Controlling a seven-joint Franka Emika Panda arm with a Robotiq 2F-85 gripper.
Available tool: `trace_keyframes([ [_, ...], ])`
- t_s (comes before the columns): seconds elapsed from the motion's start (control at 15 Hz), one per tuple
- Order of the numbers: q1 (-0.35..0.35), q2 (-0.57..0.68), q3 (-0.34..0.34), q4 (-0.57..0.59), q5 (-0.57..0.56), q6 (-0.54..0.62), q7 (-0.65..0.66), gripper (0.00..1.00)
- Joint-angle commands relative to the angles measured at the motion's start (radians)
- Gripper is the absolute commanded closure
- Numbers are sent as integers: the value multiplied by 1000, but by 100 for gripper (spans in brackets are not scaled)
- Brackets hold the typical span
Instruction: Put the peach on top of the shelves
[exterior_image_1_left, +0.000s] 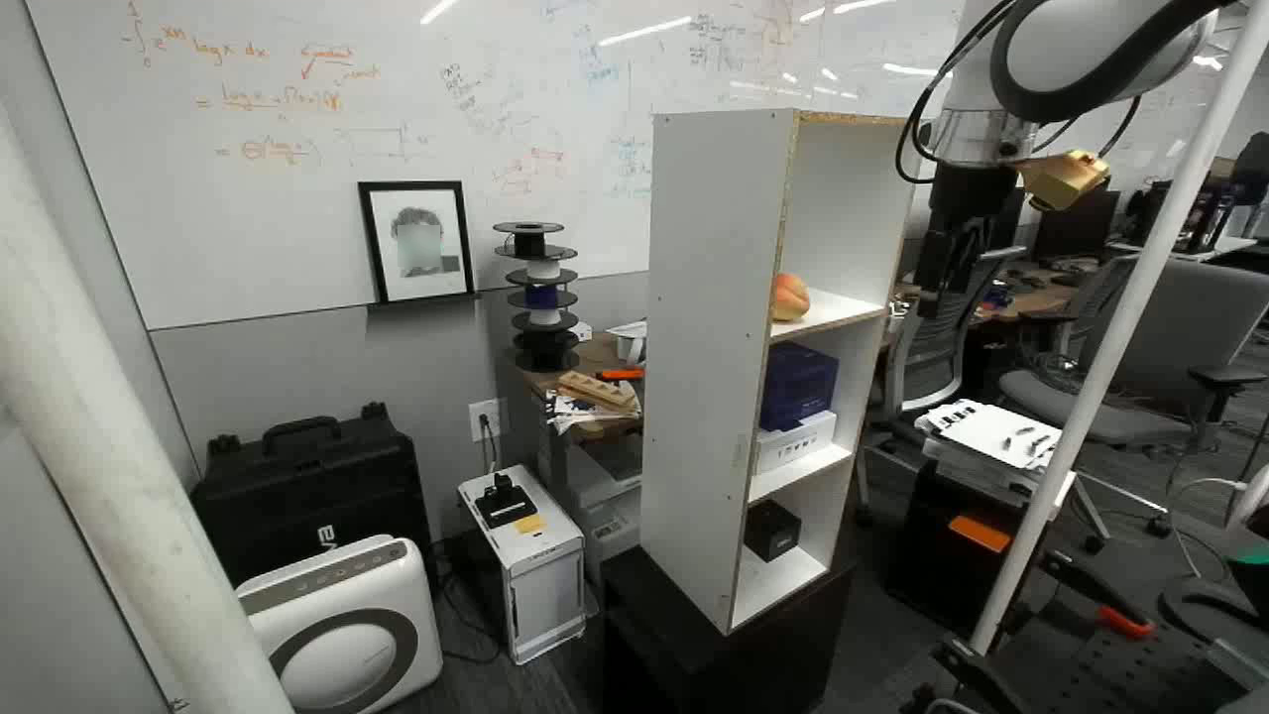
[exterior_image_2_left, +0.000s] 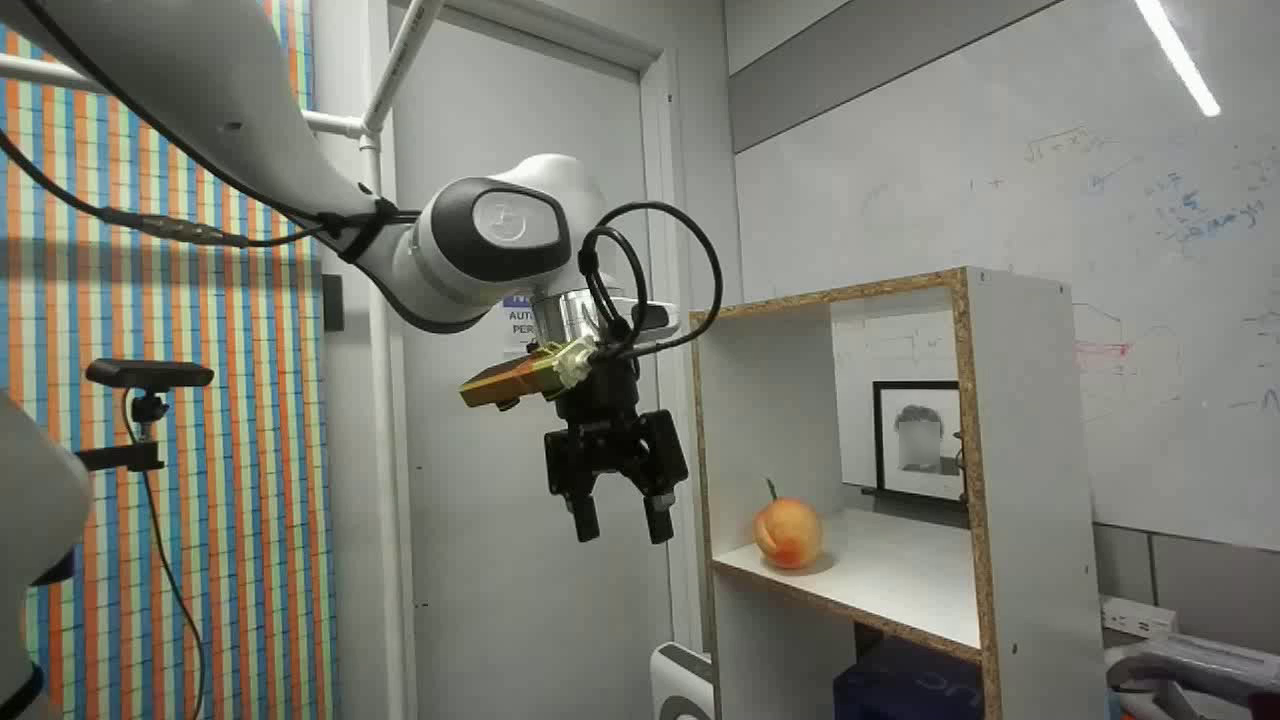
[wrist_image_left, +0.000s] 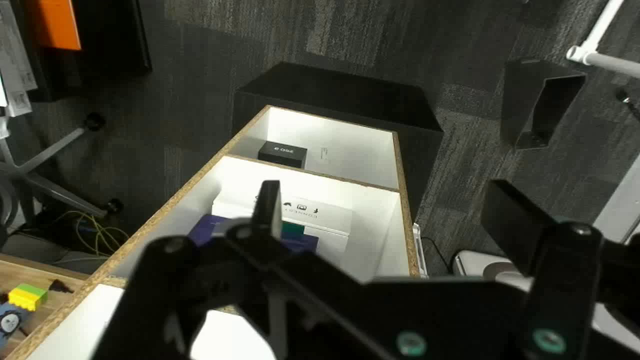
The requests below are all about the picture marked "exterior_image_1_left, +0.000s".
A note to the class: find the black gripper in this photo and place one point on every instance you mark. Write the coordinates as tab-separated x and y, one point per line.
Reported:
971	219

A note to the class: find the orange peach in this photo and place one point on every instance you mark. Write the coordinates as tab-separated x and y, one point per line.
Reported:
785	298

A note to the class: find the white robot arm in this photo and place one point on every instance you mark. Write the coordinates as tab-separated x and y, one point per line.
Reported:
1055	46

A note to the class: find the gold metallic object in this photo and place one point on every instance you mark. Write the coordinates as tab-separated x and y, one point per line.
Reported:
1063	181

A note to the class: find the black mesh office chair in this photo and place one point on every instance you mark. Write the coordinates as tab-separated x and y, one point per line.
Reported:
934	339

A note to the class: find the thin white pole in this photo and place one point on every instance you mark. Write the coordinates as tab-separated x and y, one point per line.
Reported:
1123	331

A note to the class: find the white panel with black marks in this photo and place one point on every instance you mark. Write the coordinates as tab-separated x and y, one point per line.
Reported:
993	433

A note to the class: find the grey office chair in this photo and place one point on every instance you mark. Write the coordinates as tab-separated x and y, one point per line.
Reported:
1190	331

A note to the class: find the dark blue box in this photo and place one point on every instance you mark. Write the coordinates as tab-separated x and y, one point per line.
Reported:
798	387

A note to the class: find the white flat box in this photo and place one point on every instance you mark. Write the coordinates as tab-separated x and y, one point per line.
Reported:
793	445

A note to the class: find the white shelf unit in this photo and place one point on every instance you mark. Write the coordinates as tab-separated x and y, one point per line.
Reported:
699	331

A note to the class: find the black box with orange label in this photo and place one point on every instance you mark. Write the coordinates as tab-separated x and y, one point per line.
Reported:
977	559

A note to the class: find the white mug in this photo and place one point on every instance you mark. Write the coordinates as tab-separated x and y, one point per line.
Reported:
629	342

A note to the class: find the small black box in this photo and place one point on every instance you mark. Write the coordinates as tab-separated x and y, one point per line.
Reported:
772	530

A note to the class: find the cluttered wooden desk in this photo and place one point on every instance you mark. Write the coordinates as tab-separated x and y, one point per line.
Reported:
595	400

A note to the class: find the grey filament spool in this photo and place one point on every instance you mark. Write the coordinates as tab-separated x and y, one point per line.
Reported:
542	278

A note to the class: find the blue filament spool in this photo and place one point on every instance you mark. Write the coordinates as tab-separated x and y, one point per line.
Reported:
544	311

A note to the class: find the small black empty spool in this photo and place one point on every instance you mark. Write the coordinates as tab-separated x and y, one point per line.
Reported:
527	243

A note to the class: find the black filament spool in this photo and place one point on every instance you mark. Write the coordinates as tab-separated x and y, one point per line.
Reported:
547	352

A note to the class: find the black stand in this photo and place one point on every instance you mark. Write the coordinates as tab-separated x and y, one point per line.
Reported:
687	660

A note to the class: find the black joystick device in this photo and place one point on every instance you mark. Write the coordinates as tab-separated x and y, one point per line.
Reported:
504	507

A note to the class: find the black framed portrait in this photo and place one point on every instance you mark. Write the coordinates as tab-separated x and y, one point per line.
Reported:
418	243

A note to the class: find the white computer case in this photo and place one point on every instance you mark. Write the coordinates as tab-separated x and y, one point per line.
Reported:
538	580

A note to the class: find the black hard carrying case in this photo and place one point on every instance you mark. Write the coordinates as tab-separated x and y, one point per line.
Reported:
312	491

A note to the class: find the white air purifier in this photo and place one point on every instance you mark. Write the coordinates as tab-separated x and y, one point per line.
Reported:
346	638

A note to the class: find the thick white pole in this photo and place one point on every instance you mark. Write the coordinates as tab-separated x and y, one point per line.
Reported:
94	450

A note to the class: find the white wall outlet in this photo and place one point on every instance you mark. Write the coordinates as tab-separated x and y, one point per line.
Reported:
485	424

